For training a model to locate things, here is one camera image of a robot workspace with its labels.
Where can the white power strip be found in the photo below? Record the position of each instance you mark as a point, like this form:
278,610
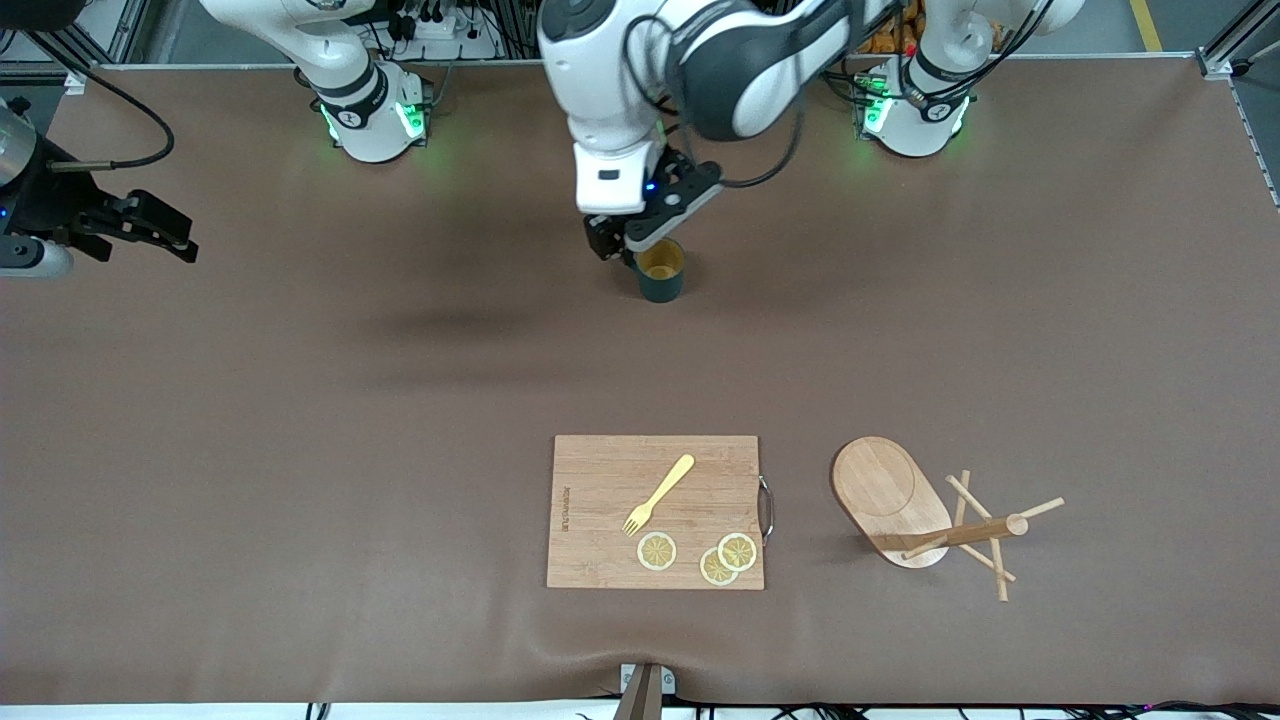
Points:
440,30

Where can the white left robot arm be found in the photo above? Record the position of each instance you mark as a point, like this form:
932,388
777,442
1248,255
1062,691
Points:
620,100

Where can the dark teal ribbed mug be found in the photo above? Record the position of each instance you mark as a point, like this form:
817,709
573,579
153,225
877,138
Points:
662,287

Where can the brown table cover mat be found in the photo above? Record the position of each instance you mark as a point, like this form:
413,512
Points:
300,450

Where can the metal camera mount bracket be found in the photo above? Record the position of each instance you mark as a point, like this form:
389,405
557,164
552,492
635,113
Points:
645,695

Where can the wooden mug tree rack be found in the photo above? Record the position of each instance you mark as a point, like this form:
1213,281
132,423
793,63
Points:
885,490

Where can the aluminium frame rail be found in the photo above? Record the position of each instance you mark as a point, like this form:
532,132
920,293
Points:
125,30
1215,62

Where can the yellow plastic fork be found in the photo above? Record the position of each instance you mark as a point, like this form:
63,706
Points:
660,493

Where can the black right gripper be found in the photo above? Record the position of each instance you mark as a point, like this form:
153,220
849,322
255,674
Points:
48,205

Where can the lemon slice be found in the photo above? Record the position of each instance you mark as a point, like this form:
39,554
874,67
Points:
712,570
738,551
657,551

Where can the bag of orange buns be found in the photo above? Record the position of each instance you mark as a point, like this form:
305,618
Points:
885,42

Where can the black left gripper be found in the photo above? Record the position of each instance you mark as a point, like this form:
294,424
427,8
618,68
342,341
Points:
604,237

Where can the bamboo cutting board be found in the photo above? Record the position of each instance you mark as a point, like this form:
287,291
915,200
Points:
600,500

